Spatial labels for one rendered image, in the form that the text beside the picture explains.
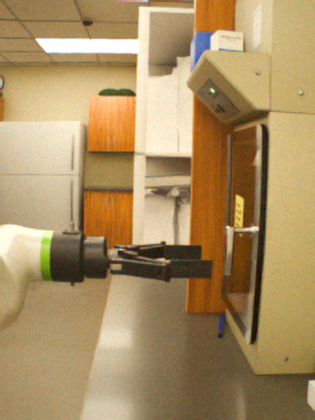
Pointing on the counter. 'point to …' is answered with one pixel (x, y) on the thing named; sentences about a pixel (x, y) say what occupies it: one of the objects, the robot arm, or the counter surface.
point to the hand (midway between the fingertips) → (200, 260)
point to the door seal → (264, 218)
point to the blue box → (199, 47)
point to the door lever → (232, 244)
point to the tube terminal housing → (285, 187)
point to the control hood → (235, 81)
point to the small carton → (227, 40)
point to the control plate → (217, 99)
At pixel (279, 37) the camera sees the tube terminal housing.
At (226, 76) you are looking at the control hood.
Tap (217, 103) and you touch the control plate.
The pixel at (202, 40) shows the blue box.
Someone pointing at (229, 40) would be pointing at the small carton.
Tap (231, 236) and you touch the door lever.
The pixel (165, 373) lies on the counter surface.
